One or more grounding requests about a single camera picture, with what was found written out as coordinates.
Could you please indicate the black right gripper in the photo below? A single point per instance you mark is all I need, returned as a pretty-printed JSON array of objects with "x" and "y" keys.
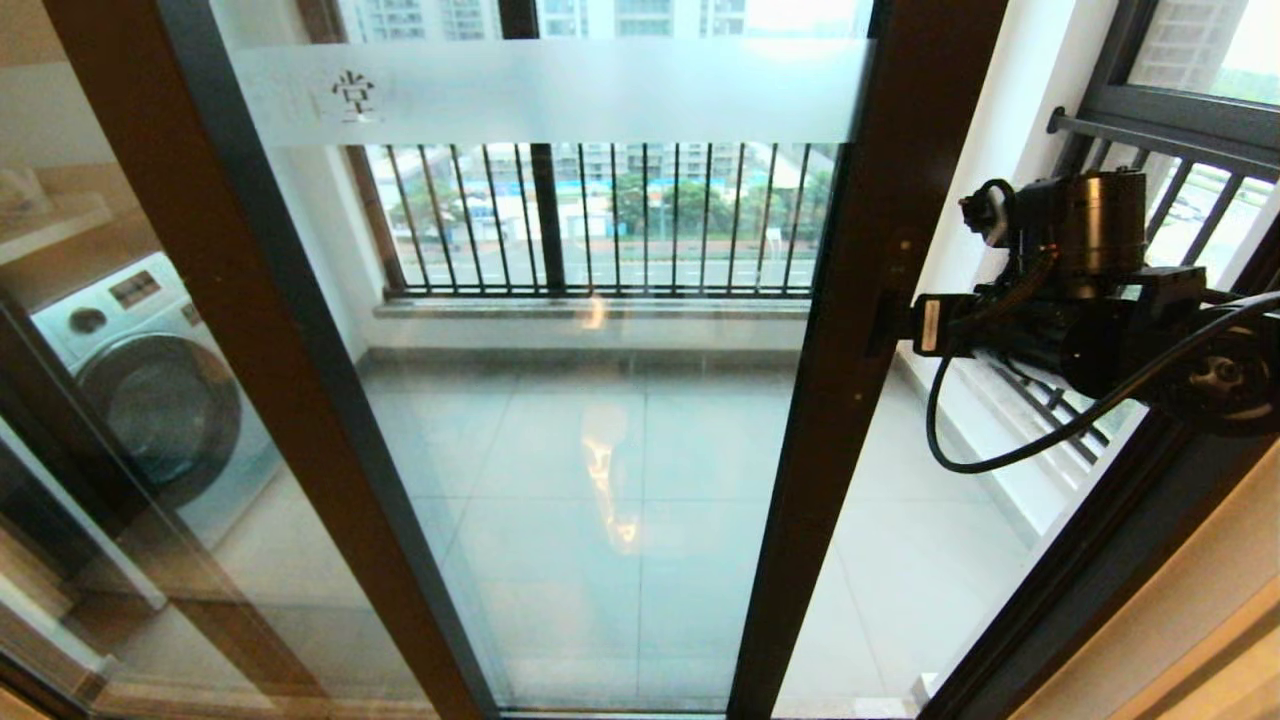
[{"x": 1000, "y": 335}]

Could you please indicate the dark door frame with track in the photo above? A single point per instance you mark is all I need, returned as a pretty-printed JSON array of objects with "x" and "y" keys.
[{"x": 1100, "y": 580}]

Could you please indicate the grey front-load washing machine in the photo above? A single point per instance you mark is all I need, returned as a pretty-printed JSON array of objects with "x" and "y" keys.
[{"x": 150, "y": 400}]

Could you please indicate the short grey stone window sill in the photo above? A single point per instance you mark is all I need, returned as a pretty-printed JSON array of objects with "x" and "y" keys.
[{"x": 1000, "y": 440}]

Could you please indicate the sliding glass door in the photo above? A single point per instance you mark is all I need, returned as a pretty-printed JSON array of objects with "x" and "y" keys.
[{"x": 900, "y": 150}]

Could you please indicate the wide black window railing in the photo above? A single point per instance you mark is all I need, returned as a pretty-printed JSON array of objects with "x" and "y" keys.
[{"x": 545, "y": 210}]

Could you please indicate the brown framed fixed glass door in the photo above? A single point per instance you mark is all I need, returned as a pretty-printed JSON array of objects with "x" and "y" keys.
[{"x": 250, "y": 350}]

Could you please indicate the long grey stone window sill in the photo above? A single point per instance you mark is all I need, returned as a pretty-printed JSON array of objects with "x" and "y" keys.
[{"x": 600, "y": 307}]

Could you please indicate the narrow black window railing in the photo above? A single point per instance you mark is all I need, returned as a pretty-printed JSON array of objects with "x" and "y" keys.
[{"x": 1180, "y": 125}]

